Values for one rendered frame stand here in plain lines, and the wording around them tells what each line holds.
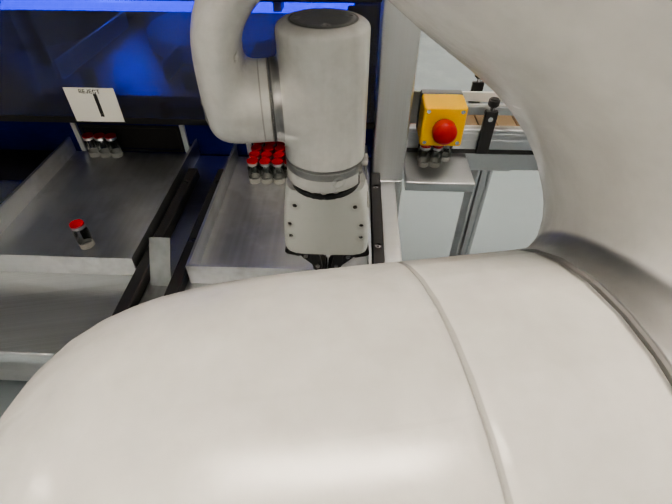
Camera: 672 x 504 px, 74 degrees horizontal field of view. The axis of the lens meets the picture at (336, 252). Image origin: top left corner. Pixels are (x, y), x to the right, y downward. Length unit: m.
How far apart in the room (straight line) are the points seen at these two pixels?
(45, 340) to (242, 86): 0.43
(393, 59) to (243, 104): 0.38
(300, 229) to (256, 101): 0.17
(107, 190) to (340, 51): 0.61
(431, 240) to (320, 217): 1.60
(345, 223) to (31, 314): 0.45
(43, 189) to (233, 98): 0.62
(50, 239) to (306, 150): 0.52
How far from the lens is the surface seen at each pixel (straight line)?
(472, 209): 1.10
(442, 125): 0.76
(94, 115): 0.90
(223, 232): 0.74
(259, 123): 0.42
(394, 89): 0.76
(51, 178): 1.00
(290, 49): 0.41
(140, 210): 0.84
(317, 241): 0.53
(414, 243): 2.05
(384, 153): 0.81
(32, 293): 0.76
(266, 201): 0.80
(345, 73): 0.41
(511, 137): 0.97
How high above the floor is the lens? 1.35
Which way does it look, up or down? 43 degrees down
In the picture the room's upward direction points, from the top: straight up
